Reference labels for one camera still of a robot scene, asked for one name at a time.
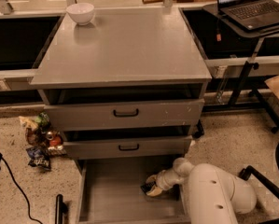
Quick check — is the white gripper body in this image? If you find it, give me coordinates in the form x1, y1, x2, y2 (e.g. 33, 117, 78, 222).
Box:
156, 169, 178, 190

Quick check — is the blue rxbar snack bar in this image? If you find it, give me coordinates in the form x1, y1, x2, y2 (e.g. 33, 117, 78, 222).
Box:
141, 182, 155, 194

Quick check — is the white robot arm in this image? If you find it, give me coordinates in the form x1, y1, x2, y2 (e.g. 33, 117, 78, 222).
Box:
141, 158, 257, 224

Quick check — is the grey middle drawer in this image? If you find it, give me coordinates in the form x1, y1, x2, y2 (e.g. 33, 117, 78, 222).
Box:
64, 136, 191, 160

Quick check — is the grey open bottom drawer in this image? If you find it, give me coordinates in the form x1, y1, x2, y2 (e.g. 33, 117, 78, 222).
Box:
77, 155, 190, 224

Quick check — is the grey top drawer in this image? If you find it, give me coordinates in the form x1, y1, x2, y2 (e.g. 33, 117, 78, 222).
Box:
45, 99, 204, 131

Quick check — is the grey drawer cabinet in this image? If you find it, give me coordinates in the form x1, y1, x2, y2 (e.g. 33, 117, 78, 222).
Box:
30, 7, 213, 163

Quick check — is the dark blue snack bag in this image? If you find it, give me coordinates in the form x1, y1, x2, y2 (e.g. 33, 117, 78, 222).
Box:
26, 147, 50, 171

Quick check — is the pile of snack packets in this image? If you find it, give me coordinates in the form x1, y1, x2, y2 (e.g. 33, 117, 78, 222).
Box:
19, 112, 66, 156

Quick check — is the black laptop stand table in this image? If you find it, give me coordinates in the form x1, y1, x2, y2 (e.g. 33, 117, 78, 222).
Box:
202, 4, 279, 133

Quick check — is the white bowl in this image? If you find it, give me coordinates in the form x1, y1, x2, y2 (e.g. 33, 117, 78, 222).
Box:
66, 3, 95, 25

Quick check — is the black open laptop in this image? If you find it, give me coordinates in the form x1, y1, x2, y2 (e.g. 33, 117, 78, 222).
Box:
217, 0, 279, 31

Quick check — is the black power cable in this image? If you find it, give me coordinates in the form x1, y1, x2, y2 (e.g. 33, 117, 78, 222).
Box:
1, 158, 44, 224

